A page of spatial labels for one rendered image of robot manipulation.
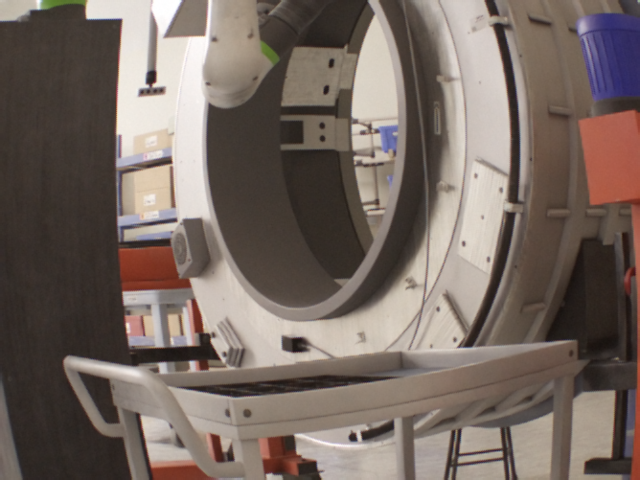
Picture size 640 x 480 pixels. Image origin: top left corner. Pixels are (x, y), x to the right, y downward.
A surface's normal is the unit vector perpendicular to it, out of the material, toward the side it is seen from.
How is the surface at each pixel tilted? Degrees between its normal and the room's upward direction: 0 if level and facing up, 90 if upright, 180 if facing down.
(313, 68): 117
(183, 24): 145
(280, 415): 90
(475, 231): 90
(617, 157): 90
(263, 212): 65
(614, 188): 90
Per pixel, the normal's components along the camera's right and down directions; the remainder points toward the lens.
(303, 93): 0.54, 0.38
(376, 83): -0.30, -0.01
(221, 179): 0.51, -0.29
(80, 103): 0.66, -0.08
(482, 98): -0.84, 0.05
